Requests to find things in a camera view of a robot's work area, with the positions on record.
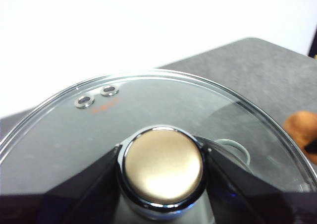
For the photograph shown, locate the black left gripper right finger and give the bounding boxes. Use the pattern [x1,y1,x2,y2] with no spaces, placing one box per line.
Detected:
[197,135,317,224]

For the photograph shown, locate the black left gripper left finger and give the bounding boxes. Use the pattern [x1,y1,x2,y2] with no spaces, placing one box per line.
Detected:
[0,146,123,224]

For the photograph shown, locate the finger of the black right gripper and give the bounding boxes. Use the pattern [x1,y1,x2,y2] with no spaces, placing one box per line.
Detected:
[304,139,317,158]

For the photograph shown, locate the glass lid with green knob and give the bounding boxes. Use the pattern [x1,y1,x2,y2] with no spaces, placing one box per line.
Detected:
[0,67,317,224]

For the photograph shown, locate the pale green electric cooking pot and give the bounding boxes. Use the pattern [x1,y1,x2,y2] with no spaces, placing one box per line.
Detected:
[214,138,250,166]

